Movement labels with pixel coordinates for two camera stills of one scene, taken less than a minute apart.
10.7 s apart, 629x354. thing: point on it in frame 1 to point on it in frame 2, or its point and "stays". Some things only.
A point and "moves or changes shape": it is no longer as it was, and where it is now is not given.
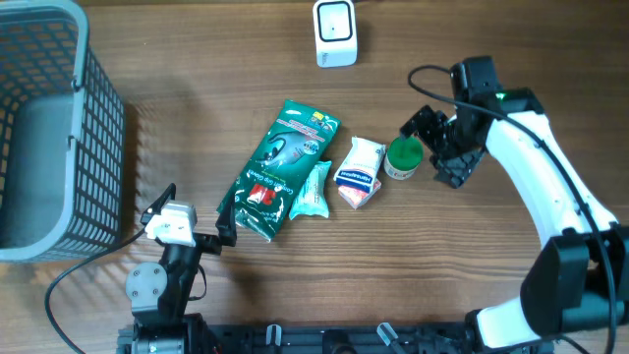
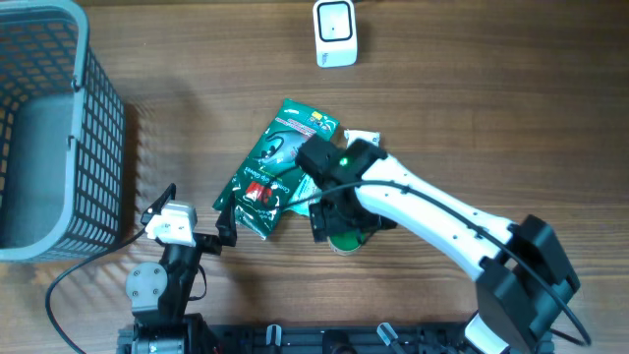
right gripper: (431, 120) to (324, 221)
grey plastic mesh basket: (62, 138) stays
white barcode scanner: (336, 33) stays
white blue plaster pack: (360, 164) moves or changes shape
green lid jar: (403, 156) to (346, 242)
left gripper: (225, 226) stays
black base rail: (333, 338) stays
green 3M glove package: (263, 187) stays
